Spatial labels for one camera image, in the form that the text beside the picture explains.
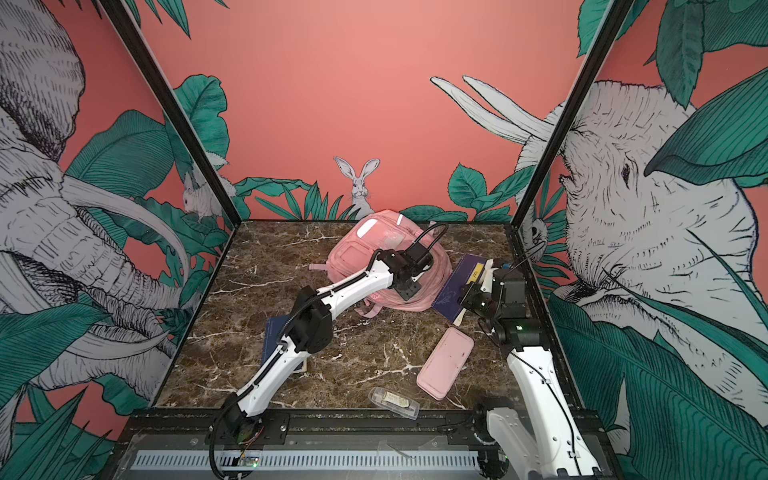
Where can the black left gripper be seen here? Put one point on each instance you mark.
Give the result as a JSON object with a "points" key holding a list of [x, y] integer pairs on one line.
{"points": [[408, 294]]}

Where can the dark blue book yellow label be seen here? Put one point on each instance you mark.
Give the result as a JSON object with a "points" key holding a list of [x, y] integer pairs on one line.
{"points": [[470, 268]]}

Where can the black right corner frame post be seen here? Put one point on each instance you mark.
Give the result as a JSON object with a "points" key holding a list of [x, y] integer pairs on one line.
{"points": [[604, 39]]}

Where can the pink student backpack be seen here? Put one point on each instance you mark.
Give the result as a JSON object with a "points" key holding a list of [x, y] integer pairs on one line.
{"points": [[386, 229]]}

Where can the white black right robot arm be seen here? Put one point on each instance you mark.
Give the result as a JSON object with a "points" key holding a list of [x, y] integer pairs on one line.
{"points": [[554, 448]]}

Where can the black corner frame post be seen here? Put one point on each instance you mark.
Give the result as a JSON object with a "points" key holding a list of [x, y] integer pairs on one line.
{"points": [[604, 39], [124, 24]]}

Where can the black left corner frame post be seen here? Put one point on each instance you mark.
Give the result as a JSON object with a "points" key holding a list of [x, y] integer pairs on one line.
{"points": [[124, 24]]}

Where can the clear plastic eraser box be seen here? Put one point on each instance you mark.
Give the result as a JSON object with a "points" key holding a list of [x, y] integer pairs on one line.
{"points": [[395, 403]]}

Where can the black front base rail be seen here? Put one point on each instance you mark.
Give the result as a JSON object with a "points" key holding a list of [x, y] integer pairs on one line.
{"points": [[461, 427]]}

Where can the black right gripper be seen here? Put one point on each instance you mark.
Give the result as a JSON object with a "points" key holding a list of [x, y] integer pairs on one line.
{"points": [[470, 300]]}

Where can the pink pencil case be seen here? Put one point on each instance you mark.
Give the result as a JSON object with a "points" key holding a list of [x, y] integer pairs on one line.
{"points": [[440, 371]]}

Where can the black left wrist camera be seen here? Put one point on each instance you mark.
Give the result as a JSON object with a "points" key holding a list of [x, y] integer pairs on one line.
{"points": [[420, 252]]}

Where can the white perforated vent strip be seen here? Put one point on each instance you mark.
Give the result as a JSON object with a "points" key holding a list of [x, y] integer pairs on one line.
{"points": [[325, 460]]}

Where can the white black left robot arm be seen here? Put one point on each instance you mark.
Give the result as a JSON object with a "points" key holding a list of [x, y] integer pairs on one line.
{"points": [[309, 328]]}

